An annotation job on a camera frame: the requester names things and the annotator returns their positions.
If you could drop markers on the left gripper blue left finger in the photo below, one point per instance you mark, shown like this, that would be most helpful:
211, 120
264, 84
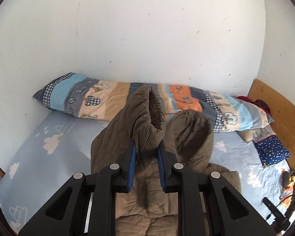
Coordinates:
129, 165

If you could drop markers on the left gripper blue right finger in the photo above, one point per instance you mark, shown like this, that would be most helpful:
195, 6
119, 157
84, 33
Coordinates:
165, 163

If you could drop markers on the grey printed pillow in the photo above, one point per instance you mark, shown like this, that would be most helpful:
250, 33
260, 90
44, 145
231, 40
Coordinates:
261, 134

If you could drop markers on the patchwork rolled quilt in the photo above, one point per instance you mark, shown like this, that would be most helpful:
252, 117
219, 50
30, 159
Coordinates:
90, 98

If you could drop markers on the brown quilted hooded jacket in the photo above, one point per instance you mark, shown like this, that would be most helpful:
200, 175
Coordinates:
147, 209

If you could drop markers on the dark red garment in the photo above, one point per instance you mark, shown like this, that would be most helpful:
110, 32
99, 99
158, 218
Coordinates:
257, 102

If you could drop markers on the yellow floral blanket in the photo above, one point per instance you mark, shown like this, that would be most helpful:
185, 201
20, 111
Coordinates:
289, 191

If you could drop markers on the beige small pillow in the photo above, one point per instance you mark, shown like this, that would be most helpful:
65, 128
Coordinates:
246, 135

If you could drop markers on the light blue cloud bedsheet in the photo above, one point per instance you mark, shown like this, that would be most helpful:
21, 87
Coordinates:
60, 147

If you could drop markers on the wooden headboard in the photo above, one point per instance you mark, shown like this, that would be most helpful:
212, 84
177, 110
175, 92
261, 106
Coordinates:
283, 113

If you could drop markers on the navy star pattern pillow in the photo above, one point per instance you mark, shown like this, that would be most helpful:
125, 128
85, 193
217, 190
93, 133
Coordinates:
271, 151

